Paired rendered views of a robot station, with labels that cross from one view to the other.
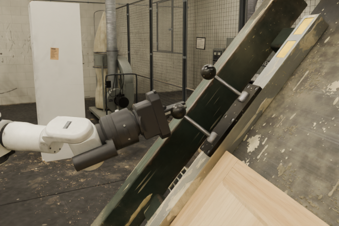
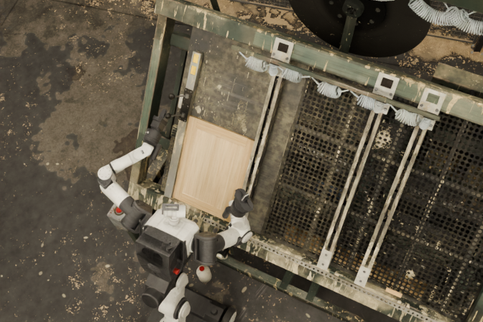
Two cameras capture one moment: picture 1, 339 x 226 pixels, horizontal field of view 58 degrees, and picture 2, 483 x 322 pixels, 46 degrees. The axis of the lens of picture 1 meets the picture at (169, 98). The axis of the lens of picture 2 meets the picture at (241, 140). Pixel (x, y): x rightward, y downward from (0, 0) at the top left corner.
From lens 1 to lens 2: 2.85 m
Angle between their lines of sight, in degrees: 57
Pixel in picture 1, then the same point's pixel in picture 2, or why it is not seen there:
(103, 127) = (153, 142)
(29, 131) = (125, 162)
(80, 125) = (147, 149)
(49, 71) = not seen: outside the picture
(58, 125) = (139, 154)
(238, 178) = (202, 126)
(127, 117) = (157, 133)
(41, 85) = not seen: outside the picture
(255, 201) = (213, 131)
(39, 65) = not seen: outside the picture
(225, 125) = (185, 108)
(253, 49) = (164, 52)
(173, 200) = (180, 140)
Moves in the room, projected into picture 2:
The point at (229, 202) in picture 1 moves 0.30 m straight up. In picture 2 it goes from (203, 134) to (196, 106)
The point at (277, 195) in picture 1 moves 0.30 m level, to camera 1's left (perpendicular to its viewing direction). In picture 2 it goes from (218, 129) to (182, 164)
